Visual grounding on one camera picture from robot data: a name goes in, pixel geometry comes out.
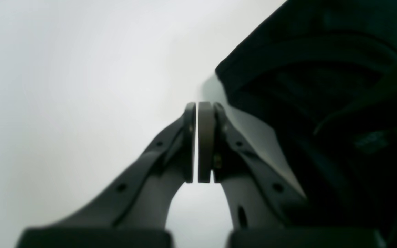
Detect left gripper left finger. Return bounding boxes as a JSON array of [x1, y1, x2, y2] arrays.
[[17, 103, 196, 248]]

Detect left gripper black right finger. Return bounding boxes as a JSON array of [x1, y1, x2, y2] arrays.
[[197, 102, 386, 248]]

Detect black T-shirt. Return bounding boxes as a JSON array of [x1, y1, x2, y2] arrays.
[[215, 0, 397, 248]]

